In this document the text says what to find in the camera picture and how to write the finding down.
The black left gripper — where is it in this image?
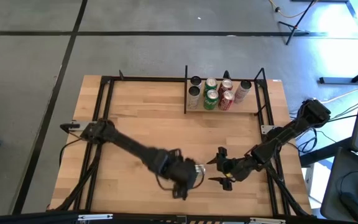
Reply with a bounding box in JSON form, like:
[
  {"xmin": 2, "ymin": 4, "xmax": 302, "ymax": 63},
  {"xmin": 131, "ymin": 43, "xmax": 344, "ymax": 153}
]
[{"xmin": 158, "ymin": 148, "xmax": 206, "ymax": 200}]

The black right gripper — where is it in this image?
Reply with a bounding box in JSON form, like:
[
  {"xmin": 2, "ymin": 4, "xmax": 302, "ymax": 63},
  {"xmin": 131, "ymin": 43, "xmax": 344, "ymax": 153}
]
[{"xmin": 205, "ymin": 146, "xmax": 257, "ymax": 192}]

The red Coca-Cola can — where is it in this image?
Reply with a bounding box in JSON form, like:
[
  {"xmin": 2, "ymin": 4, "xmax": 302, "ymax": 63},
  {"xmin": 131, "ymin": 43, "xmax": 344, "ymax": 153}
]
[
  {"xmin": 218, "ymin": 78, "xmax": 234, "ymax": 93},
  {"xmin": 218, "ymin": 90, "xmax": 236, "ymax": 111}
]

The green Sprite can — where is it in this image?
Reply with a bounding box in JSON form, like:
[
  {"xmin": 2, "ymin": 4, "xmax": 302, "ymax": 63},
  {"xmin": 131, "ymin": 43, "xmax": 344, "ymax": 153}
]
[
  {"xmin": 203, "ymin": 88, "xmax": 219, "ymax": 111},
  {"xmin": 204, "ymin": 77, "xmax": 218, "ymax": 91}
]

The white slim can red print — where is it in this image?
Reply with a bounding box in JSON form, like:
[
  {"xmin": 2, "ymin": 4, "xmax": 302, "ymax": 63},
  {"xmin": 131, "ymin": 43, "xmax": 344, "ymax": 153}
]
[{"xmin": 233, "ymin": 80, "xmax": 253, "ymax": 105}]

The white slim beverage can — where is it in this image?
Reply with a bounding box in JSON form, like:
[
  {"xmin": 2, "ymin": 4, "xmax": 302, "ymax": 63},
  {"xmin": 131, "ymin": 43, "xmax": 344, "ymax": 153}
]
[
  {"xmin": 190, "ymin": 75, "xmax": 203, "ymax": 90},
  {"xmin": 186, "ymin": 86, "xmax": 202, "ymax": 110}
]

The black desk leg bar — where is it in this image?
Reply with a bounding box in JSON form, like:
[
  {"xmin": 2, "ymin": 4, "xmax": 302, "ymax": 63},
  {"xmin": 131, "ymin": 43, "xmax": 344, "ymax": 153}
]
[{"xmin": 299, "ymin": 136, "xmax": 353, "ymax": 168}]

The black computer mouse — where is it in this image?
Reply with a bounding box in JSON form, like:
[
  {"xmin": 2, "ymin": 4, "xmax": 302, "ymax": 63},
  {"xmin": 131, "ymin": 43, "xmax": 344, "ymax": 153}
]
[{"xmin": 339, "ymin": 191, "xmax": 358, "ymax": 223}]

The black tripod stand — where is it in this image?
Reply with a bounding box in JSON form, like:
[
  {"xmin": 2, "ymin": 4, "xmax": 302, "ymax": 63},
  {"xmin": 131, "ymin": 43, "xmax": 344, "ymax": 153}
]
[{"xmin": 277, "ymin": 0, "xmax": 328, "ymax": 46}]

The black horizontal crossbeam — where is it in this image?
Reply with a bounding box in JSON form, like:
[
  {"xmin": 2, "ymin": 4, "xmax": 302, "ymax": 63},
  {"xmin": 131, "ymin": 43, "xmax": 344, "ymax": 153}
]
[{"xmin": 0, "ymin": 210, "xmax": 358, "ymax": 224}]

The white metal bracket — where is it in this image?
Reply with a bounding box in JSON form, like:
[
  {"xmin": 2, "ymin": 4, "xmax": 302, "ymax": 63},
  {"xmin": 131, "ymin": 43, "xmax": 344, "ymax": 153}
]
[
  {"xmin": 77, "ymin": 213, "xmax": 114, "ymax": 222},
  {"xmin": 260, "ymin": 123, "xmax": 276, "ymax": 136},
  {"xmin": 249, "ymin": 217, "xmax": 287, "ymax": 224}
]

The black aluminium table frame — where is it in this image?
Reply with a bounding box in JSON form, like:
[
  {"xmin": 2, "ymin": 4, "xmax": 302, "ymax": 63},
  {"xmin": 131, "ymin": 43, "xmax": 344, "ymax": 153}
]
[{"xmin": 47, "ymin": 67, "xmax": 315, "ymax": 218}]

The black cable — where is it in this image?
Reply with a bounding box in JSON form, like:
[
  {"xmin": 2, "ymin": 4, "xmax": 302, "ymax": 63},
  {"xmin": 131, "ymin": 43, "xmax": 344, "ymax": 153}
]
[{"xmin": 290, "ymin": 112, "xmax": 358, "ymax": 156}]

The white cable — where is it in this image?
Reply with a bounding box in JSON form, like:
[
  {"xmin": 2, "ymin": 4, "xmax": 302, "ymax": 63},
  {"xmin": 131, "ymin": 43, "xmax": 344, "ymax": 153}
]
[{"xmin": 318, "ymin": 86, "xmax": 358, "ymax": 104}]

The orange cable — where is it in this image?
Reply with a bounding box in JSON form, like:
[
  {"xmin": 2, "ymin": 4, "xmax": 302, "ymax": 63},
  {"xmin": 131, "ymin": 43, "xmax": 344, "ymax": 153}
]
[{"xmin": 268, "ymin": 0, "xmax": 320, "ymax": 19}]

